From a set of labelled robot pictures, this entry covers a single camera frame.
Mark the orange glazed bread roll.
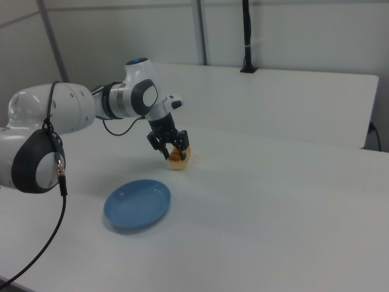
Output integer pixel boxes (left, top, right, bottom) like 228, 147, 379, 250
166, 145, 193, 172

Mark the white adjoining table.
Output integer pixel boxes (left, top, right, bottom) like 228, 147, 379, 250
150, 63, 380, 150

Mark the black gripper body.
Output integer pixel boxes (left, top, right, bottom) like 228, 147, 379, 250
145, 109, 180, 141

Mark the thick black cable with connector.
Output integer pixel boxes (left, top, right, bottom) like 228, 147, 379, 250
0, 80, 69, 288

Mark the grey metal partition post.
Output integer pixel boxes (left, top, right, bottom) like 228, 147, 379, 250
35, 0, 70, 83
191, 0, 211, 66

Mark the black cable with blue plug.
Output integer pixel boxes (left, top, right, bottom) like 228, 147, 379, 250
367, 121, 382, 151

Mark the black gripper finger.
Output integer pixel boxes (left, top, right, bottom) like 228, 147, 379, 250
171, 130, 190, 161
146, 132, 170, 161

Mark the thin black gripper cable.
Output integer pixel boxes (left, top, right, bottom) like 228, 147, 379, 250
91, 82, 146, 137

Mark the black pole with clamp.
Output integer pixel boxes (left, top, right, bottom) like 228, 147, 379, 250
239, 0, 258, 74

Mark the blue round plate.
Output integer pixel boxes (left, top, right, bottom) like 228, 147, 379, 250
103, 179, 172, 229

